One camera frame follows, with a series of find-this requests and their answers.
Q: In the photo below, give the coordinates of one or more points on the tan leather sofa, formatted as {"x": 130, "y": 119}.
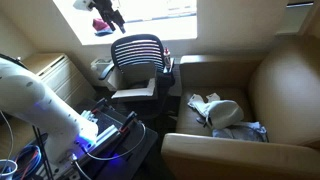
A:
{"x": 286, "y": 90}

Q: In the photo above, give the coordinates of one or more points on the white garment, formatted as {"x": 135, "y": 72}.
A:
{"x": 223, "y": 111}

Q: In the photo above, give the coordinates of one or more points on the black tripod pole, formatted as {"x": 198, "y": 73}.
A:
{"x": 41, "y": 150}

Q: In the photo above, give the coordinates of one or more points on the black robot table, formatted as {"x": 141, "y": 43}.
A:
{"x": 140, "y": 143}

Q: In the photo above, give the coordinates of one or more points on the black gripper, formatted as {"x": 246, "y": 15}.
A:
{"x": 105, "y": 8}

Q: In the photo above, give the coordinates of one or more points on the light wooden drawer cabinet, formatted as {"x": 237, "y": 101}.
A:
{"x": 56, "y": 75}

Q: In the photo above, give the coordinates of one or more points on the flat cardboard box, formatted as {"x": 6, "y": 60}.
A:
{"x": 136, "y": 91}

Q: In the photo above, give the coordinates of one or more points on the white plastic cup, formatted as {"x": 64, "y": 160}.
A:
{"x": 7, "y": 170}

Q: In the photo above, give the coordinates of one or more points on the black mesh office chair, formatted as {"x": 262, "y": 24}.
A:
{"x": 138, "y": 53}

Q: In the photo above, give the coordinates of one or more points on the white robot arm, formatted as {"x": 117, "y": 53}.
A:
{"x": 26, "y": 96}

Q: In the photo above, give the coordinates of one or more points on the white bottle with red cap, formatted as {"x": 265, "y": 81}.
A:
{"x": 167, "y": 58}

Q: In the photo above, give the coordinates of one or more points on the red and blue cap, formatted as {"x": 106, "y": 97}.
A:
{"x": 101, "y": 26}

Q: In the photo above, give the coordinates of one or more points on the blue striped garment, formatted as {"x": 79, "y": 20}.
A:
{"x": 243, "y": 130}

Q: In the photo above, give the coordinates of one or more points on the white plastic bin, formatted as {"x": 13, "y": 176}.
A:
{"x": 100, "y": 65}

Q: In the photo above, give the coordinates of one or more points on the red and black clamp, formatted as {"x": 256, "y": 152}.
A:
{"x": 129, "y": 121}
{"x": 100, "y": 106}

